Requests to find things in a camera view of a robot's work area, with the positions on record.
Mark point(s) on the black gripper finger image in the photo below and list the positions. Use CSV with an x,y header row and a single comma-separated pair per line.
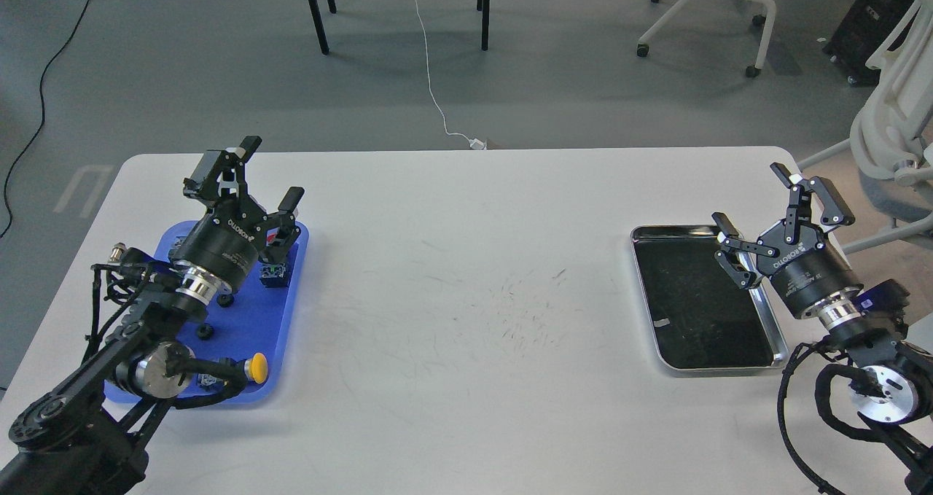
x,y
730,245
221,174
815,207
279,229

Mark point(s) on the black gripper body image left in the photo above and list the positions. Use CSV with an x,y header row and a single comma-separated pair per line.
x,y
227,243

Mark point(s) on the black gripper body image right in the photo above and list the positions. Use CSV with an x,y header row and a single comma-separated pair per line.
x,y
807,272

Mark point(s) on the silver metal tray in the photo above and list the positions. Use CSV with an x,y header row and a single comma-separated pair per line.
x,y
702,323

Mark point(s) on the blue plastic tray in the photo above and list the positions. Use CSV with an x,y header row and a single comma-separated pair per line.
x,y
258,321

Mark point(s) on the white grey office chair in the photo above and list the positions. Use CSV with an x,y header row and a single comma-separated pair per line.
x,y
887,139

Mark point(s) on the black equipment case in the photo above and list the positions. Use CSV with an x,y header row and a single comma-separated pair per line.
x,y
862,31

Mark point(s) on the black table legs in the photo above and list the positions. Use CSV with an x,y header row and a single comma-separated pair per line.
x,y
394,14

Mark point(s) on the red push button switch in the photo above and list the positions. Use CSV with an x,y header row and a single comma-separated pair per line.
x,y
275,269

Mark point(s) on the yellow push button switch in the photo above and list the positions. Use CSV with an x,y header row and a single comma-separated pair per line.
x,y
254,369

